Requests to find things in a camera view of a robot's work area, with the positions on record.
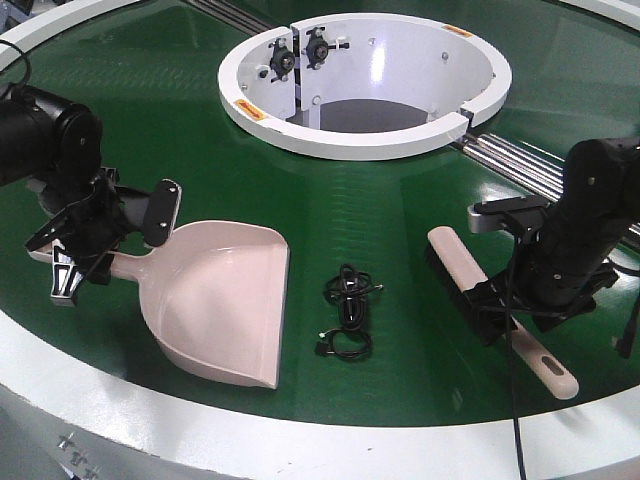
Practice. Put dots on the pink plastic dustpan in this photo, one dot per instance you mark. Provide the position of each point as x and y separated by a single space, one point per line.
213 296

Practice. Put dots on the steel rollers right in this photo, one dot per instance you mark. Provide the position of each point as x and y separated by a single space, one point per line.
524 164

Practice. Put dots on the pink hand broom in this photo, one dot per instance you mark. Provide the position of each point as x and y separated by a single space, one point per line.
466 274

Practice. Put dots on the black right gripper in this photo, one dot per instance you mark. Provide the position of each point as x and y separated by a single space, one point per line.
550 296

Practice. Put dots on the black bearing mount right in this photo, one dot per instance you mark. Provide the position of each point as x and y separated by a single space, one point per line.
317 48

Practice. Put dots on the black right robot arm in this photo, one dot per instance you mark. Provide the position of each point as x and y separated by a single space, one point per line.
559 261

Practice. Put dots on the black bearing mount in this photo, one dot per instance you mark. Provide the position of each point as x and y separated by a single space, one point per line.
282 61
317 48

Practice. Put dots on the black cable large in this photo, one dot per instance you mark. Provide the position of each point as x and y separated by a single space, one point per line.
349 291

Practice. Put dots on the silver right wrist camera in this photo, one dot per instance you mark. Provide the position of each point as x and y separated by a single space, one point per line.
520 215

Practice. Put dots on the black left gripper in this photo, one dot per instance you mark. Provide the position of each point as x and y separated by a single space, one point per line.
87 228

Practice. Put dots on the steel rollers top left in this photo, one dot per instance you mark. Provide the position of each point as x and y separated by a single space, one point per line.
232 15

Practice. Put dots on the white outer conveyor rim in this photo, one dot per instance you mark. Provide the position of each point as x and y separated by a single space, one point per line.
112 428

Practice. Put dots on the orange warning sticker front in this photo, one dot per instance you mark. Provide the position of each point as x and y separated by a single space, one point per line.
250 110

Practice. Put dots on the steel rollers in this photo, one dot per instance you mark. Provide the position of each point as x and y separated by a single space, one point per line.
524 164
232 15

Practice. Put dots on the orange warning sticker back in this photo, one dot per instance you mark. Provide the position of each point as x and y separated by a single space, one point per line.
457 31

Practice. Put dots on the black bearing mount left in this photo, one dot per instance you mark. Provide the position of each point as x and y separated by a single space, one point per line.
282 61

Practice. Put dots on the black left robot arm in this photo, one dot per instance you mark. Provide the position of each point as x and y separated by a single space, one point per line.
55 145

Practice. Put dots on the orange warning sticker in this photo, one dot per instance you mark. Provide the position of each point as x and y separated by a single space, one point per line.
457 31
250 110

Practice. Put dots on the black cable small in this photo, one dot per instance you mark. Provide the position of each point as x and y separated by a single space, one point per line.
346 345

